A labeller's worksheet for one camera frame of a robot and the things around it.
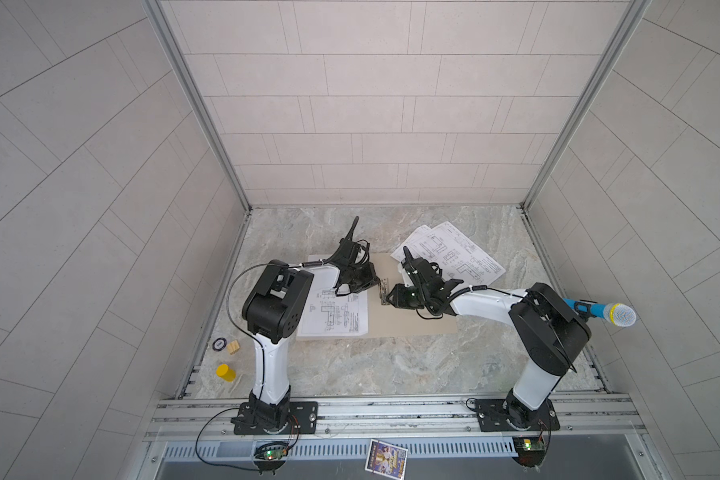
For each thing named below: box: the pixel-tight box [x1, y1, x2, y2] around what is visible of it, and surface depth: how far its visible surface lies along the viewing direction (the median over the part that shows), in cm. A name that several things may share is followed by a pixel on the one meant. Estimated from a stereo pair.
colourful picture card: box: [364, 439, 408, 480], surface depth 66 cm
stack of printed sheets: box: [391, 221, 506, 287], surface depth 104 cm
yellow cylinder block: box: [216, 363, 237, 382], surface depth 75 cm
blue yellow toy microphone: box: [562, 297, 637, 327], surface depth 64 cm
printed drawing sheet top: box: [297, 288, 369, 337], surface depth 89 cm
